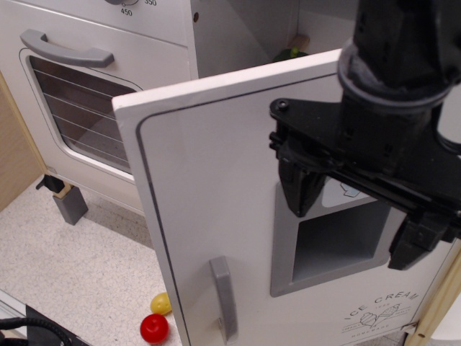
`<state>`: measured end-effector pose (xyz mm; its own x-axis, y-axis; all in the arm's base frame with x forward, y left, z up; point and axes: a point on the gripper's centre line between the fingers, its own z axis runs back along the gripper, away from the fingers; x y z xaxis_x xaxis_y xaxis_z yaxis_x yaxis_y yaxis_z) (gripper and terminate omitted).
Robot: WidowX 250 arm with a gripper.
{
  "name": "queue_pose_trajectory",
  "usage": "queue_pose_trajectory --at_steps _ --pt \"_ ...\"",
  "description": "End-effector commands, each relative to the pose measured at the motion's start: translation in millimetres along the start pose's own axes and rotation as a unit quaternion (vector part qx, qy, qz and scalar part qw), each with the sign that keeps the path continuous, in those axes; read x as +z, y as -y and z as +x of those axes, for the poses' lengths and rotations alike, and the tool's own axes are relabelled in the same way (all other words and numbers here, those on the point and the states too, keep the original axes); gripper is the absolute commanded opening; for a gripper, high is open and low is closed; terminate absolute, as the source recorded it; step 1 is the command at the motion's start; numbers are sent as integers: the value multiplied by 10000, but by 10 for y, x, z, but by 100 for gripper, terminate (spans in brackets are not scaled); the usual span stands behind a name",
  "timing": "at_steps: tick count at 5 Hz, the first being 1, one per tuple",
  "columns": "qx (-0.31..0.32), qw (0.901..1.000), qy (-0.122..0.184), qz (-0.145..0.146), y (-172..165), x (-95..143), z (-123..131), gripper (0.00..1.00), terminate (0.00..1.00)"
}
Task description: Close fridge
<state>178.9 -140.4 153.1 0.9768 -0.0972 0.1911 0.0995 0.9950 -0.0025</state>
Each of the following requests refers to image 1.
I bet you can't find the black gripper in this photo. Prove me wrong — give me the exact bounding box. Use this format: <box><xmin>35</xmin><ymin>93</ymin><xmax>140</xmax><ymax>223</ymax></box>
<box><xmin>269</xmin><ymin>99</ymin><xmax>460</xmax><ymax>270</ymax></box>

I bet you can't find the white toy fridge door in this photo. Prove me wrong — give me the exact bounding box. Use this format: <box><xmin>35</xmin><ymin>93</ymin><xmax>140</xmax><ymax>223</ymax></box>
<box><xmin>113</xmin><ymin>50</ymin><xmax>457</xmax><ymax>345</ymax></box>

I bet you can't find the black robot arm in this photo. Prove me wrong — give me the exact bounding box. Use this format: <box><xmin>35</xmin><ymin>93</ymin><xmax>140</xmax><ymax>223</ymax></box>
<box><xmin>269</xmin><ymin>1</ymin><xmax>460</xmax><ymax>270</ymax></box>

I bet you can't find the grey ice dispenser panel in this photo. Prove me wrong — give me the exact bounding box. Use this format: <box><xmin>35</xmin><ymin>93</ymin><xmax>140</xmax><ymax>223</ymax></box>
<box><xmin>270</xmin><ymin>178</ymin><xmax>391</xmax><ymax>297</ymax></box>

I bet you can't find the green toy vegetable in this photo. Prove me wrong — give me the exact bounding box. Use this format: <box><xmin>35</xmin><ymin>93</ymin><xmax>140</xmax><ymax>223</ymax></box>
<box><xmin>272</xmin><ymin>46</ymin><xmax>308</xmax><ymax>63</ymax></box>

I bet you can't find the yellow toy potato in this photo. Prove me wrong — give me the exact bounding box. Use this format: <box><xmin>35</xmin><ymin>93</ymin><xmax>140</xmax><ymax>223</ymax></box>
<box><xmin>150</xmin><ymin>292</ymin><xmax>172</xmax><ymax>315</ymax></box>

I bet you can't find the red toy tomato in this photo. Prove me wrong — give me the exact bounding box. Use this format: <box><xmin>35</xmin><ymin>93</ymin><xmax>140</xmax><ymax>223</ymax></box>
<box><xmin>140</xmin><ymin>314</ymin><xmax>169</xmax><ymax>345</ymax></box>

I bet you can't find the grey kitchen leg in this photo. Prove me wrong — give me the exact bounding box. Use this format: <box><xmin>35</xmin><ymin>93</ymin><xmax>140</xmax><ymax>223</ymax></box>
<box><xmin>53</xmin><ymin>187</ymin><xmax>89</xmax><ymax>226</ymax></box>

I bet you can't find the black clamp on leg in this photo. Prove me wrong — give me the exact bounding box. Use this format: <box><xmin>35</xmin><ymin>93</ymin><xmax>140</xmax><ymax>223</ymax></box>
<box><xmin>35</xmin><ymin>174</ymin><xmax>65</xmax><ymax>194</ymax></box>

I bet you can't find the grey oven temperature knob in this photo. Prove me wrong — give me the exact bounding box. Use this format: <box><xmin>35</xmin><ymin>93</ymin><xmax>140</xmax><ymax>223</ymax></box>
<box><xmin>105</xmin><ymin>0</ymin><xmax>126</xmax><ymax>5</ymax></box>

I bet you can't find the white toy oven door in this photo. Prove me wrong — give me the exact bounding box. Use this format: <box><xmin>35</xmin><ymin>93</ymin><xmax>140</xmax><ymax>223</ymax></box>
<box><xmin>1</xmin><ymin>1</ymin><xmax>197</xmax><ymax>213</ymax></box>

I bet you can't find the white toy kitchen cabinet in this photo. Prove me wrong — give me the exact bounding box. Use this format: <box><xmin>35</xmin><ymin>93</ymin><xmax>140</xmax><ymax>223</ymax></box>
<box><xmin>0</xmin><ymin>0</ymin><xmax>461</xmax><ymax>346</ymax></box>

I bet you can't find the light wooden left panel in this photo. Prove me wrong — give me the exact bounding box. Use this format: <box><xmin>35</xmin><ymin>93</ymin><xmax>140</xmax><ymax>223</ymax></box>
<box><xmin>1</xmin><ymin>78</ymin><xmax>46</xmax><ymax>210</ymax></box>

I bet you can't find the light wooden side post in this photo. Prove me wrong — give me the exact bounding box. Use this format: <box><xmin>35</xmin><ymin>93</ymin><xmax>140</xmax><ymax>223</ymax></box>
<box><xmin>404</xmin><ymin>240</ymin><xmax>460</xmax><ymax>346</ymax></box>

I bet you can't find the grey fridge door handle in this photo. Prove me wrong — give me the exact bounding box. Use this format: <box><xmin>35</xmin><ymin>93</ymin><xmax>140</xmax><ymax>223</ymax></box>
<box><xmin>209</xmin><ymin>256</ymin><xmax>238</xmax><ymax>345</ymax></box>

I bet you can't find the grey oven door handle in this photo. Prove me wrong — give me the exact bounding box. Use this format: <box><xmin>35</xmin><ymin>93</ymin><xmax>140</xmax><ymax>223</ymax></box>
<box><xmin>20</xmin><ymin>29</ymin><xmax>115</xmax><ymax>68</ymax></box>

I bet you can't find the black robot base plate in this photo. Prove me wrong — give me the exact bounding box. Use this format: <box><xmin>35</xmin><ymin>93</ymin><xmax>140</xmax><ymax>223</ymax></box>
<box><xmin>26</xmin><ymin>305</ymin><xmax>88</xmax><ymax>346</ymax></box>

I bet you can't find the black cable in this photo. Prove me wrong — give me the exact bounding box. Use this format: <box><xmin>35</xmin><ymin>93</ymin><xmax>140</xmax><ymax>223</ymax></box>
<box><xmin>0</xmin><ymin>314</ymin><xmax>73</xmax><ymax>346</ymax></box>

